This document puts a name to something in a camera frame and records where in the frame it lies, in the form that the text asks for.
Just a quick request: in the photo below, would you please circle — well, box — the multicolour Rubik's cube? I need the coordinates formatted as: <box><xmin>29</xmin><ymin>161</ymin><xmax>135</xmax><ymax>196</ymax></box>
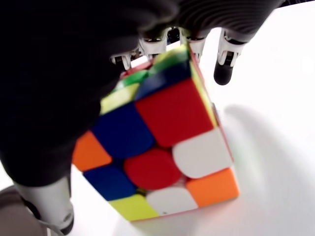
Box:
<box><xmin>71</xmin><ymin>44</ymin><xmax>241</xmax><ymax>222</ymax></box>

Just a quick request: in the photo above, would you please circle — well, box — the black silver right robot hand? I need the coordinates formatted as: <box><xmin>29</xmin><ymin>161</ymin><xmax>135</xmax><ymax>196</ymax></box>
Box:
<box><xmin>0</xmin><ymin>0</ymin><xmax>284</xmax><ymax>235</ymax></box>

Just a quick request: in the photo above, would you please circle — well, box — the round dark brown plate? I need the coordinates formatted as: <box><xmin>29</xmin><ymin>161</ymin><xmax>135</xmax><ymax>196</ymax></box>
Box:
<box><xmin>0</xmin><ymin>185</ymin><xmax>42</xmax><ymax>236</ymax></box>

